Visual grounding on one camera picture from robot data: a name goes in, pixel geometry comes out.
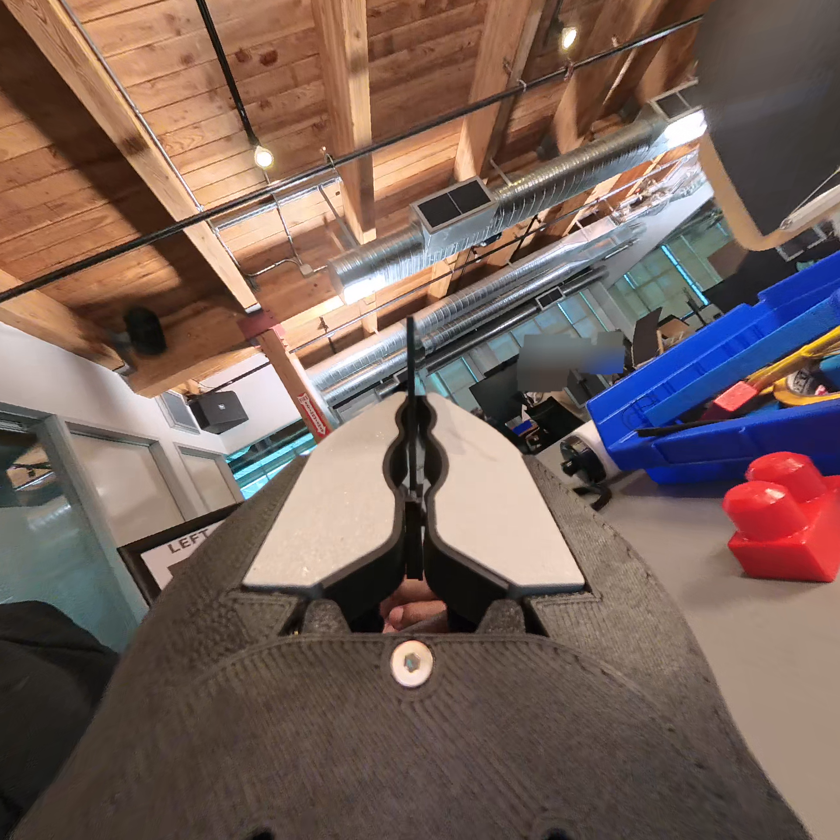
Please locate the small black device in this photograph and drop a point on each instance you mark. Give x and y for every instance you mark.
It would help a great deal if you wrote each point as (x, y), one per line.
(581, 466)

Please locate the red toy block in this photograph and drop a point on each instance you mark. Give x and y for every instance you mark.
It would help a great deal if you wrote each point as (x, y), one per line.
(781, 525)

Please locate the black panel with wooden rim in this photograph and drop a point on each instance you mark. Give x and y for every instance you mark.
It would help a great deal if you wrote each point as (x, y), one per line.
(774, 98)

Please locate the red plastic piece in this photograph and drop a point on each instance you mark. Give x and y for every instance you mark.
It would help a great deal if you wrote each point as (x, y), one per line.
(735, 397)

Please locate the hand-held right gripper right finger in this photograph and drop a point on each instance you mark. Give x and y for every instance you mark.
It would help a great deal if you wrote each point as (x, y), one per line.
(505, 518)

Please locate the red and white sign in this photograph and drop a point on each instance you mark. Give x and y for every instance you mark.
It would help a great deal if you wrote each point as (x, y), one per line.
(312, 415)

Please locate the person's right hand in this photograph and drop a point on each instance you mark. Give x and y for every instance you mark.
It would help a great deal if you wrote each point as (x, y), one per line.
(413, 610)

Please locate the silver duct with vent boxes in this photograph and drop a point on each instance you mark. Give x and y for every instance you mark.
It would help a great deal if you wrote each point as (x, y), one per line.
(577, 161)

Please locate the silver ventilation duct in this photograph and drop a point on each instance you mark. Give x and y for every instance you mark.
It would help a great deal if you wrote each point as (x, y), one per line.
(367, 367)

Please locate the ceiling spotlight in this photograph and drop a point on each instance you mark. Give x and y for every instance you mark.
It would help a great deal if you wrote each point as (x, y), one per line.
(569, 38)
(264, 157)

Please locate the black dome fixture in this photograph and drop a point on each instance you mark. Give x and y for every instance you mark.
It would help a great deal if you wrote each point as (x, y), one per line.
(144, 331)

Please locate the large blue storage bin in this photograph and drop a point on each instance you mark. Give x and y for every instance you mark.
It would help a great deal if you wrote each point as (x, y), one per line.
(689, 453)

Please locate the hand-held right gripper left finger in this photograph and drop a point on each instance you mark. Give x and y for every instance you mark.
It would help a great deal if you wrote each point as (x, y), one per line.
(321, 518)

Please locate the thin black strip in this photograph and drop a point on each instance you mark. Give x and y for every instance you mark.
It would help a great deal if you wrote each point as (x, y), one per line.
(411, 394)

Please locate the black wall speaker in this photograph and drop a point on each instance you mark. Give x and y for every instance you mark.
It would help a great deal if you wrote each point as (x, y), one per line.
(220, 412)

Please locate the black ceiling pipe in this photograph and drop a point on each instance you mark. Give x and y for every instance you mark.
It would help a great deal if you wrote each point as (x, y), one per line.
(426, 123)

